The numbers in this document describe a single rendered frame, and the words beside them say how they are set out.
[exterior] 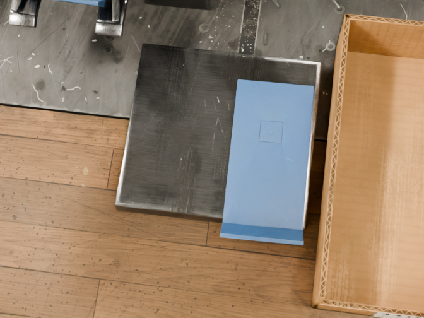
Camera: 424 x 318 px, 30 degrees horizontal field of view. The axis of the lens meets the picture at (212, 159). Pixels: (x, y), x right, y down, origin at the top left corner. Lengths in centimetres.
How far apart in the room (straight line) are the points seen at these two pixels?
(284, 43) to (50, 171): 25
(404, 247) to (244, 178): 15
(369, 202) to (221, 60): 19
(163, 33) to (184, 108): 9
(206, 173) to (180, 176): 2
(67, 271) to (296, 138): 24
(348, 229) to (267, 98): 14
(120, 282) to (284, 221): 15
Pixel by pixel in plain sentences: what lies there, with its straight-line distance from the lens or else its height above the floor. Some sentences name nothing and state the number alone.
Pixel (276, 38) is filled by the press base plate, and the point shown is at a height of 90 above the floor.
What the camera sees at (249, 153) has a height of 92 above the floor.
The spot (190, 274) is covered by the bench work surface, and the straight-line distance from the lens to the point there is 71.
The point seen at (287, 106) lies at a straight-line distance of 72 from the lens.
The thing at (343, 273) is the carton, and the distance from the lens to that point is 71.
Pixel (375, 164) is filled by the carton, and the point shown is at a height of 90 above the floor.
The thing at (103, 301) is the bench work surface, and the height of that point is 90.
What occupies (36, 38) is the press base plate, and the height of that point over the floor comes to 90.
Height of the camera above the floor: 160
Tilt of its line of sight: 73 degrees down
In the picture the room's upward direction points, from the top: 7 degrees counter-clockwise
